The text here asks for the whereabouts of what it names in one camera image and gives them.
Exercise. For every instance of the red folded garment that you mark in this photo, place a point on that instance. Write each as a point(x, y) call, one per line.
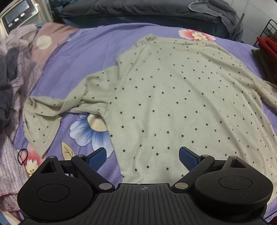
point(268, 50)

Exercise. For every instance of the black wire rack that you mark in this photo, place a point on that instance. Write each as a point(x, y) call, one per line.
point(269, 29)

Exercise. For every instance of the white appliance control panel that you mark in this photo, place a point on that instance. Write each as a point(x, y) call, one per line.
point(16, 13)

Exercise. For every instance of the green polka dot sweater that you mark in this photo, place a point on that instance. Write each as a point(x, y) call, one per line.
point(162, 94)

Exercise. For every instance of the dark green folded garment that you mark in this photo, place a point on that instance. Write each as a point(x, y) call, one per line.
point(268, 75)

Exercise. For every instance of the mauve striped floral blanket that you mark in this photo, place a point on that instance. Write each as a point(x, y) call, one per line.
point(35, 46)

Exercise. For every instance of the dark grey crumpled garment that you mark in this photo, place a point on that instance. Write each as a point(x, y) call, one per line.
point(8, 73)

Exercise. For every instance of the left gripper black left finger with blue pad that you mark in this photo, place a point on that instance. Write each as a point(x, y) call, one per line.
point(87, 169)

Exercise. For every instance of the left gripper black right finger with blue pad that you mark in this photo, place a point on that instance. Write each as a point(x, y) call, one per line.
point(196, 165)

